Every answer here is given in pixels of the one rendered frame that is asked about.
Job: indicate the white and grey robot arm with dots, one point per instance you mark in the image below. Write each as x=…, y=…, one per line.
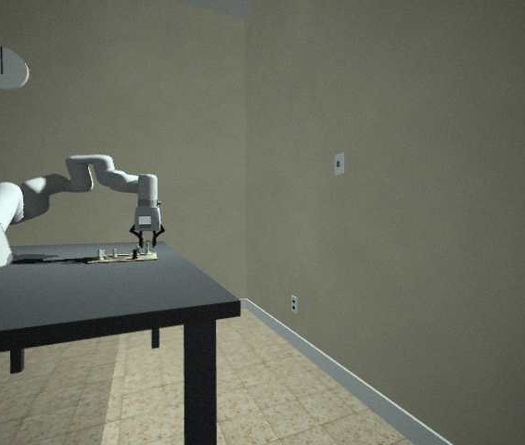
x=34, y=199

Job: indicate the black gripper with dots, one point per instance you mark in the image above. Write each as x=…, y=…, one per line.
x=154, y=212

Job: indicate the chessboard with chess pieces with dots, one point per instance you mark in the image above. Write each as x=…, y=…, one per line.
x=124, y=258

